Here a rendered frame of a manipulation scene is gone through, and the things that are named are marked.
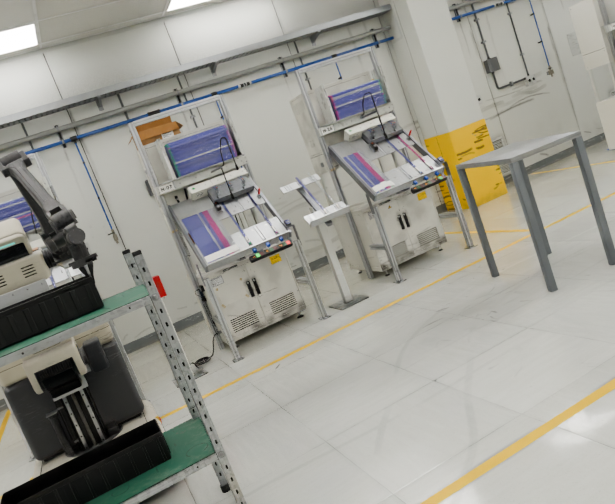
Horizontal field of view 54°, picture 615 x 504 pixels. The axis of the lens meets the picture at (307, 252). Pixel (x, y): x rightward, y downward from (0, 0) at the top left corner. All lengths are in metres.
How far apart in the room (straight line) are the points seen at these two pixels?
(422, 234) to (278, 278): 1.37
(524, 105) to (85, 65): 5.28
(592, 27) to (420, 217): 3.24
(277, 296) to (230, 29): 3.13
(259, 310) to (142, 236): 1.89
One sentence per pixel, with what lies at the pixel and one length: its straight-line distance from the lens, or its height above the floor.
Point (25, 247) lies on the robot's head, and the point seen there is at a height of 1.25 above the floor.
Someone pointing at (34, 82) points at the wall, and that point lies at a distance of 6.38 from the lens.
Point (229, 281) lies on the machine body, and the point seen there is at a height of 0.51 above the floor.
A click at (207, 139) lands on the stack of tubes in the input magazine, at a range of 4.85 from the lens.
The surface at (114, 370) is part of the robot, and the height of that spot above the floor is 0.55.
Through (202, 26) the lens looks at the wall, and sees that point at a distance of 6.70.
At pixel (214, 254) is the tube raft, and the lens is 4.38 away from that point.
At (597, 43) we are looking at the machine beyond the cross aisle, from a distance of 7.59.
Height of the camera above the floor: 1.19
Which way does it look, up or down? 8 degrees down
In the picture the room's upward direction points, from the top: 21 degrees counter-clockwise
